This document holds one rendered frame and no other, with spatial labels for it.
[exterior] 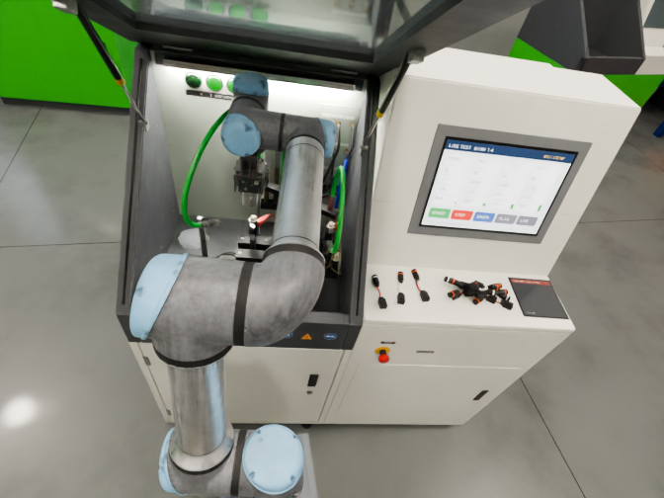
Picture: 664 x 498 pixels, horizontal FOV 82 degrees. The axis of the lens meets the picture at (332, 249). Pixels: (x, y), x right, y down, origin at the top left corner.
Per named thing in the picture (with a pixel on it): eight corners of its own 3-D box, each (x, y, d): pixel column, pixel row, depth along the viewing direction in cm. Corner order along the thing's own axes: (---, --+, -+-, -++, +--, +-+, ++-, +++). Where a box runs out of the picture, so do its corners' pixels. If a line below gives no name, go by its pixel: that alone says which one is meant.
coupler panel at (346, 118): (308, 187, 140) (319, 108, 118) (308, 181, 143) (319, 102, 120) (343, 191, 142) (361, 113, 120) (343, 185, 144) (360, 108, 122)
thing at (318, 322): (141, 343, 118) (129, 314, 107) (145, 330, 121) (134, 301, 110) (340, 350, 127) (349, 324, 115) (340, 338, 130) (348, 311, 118)
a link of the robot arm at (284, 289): (334, 331, 47) (339, 103, 76) (242, 322, 45) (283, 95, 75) (321, 366, 56) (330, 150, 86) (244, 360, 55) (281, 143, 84)
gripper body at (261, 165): (232, 194, 95) (231, 152, 87) (237, 173, 101) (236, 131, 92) (264, 197, 96) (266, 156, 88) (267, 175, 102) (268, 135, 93)
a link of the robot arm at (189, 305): (237, 509, 75) (244, 300, 45) (157, 506, 74) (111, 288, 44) (246, 448, 85) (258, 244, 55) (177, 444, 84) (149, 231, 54)
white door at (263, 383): (170, 421, 168) (135, 345, 118) (171, 416, 169) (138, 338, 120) (317, 423, 177) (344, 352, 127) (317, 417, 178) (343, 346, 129)
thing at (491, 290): (447, 307, 122) (454, 297, 118) (439, 281, 129) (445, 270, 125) (513, 310, 125) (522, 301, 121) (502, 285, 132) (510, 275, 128)
